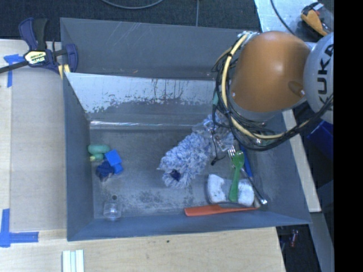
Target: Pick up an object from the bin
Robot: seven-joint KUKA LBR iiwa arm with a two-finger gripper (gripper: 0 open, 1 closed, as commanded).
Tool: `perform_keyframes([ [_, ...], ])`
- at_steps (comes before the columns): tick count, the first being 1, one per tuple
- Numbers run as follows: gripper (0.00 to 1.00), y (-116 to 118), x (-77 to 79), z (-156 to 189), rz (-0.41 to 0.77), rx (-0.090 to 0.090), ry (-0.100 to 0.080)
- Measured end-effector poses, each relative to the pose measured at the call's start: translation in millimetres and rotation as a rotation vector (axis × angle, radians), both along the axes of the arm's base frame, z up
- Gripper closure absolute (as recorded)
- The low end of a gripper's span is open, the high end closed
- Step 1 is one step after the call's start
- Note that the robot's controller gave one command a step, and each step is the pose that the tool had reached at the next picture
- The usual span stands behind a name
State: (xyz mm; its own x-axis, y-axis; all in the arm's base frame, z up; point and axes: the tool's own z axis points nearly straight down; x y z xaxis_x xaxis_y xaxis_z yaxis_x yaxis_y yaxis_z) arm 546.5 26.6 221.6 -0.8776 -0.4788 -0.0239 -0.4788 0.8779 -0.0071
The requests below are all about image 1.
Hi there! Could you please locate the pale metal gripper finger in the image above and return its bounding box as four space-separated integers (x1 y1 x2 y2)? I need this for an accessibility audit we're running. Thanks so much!
213 134 237 153
195 117 227 138

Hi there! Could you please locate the green plastic spoon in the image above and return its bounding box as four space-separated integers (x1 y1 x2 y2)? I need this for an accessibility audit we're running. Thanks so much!
228 150 246 203

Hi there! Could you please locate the blue and white fluffy cloth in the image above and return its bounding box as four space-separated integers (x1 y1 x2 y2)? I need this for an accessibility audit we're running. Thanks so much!
157 114 237 189

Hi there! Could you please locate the white sponge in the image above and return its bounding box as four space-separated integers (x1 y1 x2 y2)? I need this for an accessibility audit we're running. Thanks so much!
206 173 255 205

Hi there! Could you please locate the orange flat comb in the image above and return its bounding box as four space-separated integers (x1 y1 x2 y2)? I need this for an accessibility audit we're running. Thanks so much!
184 204 259 217

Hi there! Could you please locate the grey metal bin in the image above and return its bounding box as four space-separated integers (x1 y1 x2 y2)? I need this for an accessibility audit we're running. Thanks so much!
60 17 313 242

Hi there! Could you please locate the blue block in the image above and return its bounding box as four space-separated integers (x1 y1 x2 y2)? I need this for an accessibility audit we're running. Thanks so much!
104 149 125 175

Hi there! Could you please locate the teal toy food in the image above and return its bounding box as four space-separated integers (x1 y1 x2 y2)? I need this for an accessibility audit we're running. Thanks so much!
87 143 111 156

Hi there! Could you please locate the dark blue toy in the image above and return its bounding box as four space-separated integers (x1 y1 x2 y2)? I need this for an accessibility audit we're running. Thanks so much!
95 160 115 182

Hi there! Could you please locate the clear glass cup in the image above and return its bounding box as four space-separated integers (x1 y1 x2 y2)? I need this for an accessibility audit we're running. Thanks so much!
102 199 123 222

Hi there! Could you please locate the pale wood board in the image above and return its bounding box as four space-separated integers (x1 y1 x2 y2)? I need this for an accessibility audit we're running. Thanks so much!
9 66 69 233

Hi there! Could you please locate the blue handled metal tool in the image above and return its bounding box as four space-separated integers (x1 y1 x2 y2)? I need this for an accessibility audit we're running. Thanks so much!
239 144 268 206

